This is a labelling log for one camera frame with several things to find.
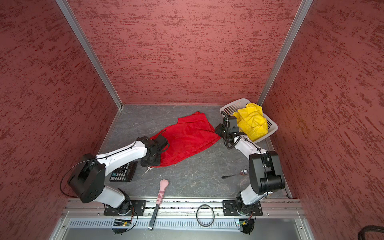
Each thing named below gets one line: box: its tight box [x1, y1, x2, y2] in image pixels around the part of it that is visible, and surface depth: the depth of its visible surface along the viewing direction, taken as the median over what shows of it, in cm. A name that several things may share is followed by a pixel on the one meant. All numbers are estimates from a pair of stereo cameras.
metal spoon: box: [221, 169, 249, 180], surface depth 86 cm
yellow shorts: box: [232, 102, 268, 142], surface depth 98 cm
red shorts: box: [150, 111, 221, 168], surface depth 101 cm
